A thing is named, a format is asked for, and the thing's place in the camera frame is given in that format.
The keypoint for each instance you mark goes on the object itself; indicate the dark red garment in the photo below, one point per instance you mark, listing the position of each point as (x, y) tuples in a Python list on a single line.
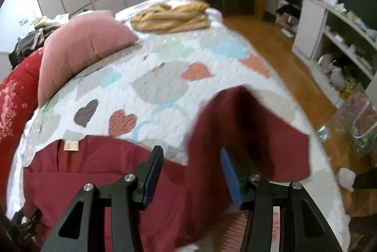
[(88, 169)]

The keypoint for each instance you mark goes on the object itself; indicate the red floral blanket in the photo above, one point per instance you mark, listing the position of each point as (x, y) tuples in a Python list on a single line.
[(17, 93)]

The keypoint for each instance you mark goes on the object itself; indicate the pink pillow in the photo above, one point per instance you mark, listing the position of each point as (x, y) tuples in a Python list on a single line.
[(79, 48)]

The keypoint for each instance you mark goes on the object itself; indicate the white shelf unit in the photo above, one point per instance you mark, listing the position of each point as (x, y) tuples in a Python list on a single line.
[(306, 31)]

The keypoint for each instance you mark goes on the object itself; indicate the heart print quilt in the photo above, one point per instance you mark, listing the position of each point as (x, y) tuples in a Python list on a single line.
[(165, 87)]

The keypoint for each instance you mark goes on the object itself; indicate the clear gift bag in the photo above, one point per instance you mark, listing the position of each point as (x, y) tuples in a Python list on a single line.
[(359, 116)]

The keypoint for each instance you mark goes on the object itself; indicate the pile of mixed clothes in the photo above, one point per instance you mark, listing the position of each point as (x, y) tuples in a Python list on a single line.
[(29, 39)]

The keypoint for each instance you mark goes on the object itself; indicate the pink plush toy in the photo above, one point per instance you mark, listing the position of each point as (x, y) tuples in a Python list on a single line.
[(346, 177)]

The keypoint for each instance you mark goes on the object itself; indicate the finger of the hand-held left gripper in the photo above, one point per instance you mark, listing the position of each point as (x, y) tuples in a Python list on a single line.
[(25, 222)]

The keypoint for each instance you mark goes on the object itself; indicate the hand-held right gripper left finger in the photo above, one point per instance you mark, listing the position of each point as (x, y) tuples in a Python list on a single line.
[(154, 175)]

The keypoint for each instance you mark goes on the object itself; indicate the tan folded clothes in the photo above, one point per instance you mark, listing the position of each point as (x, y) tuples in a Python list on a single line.
[(170, 19)]

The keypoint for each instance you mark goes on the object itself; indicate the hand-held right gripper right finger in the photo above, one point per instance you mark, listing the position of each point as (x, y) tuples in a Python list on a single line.
[(232, 178)]

